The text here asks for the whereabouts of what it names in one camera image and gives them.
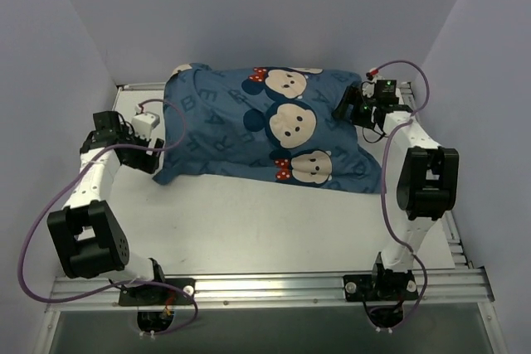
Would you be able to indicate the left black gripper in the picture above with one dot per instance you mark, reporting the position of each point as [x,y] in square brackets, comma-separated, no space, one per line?
[148,157]

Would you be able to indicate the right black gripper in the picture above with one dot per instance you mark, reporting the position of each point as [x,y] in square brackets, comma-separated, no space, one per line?
[348,102]

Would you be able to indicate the blue cartoon print pillowcase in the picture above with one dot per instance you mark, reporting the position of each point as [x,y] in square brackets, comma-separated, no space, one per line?
[266,123]

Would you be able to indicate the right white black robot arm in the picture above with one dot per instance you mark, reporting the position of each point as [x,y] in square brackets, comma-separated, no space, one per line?
[388,163]

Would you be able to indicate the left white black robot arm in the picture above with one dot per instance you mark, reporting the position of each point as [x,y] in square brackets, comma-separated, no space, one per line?
[86,234]

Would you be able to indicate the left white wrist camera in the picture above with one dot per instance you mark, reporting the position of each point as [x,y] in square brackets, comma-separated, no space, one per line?
[144,124]

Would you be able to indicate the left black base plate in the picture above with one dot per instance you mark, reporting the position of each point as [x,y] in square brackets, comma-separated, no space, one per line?
[149,295]

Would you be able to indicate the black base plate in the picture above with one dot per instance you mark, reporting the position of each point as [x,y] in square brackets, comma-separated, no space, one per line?
[149,295]
[374,288]

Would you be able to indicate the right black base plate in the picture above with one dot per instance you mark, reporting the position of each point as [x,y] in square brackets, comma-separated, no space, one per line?
[374,288]

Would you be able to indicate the aluminium front rail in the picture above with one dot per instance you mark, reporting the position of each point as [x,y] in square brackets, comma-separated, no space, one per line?
[299,290]

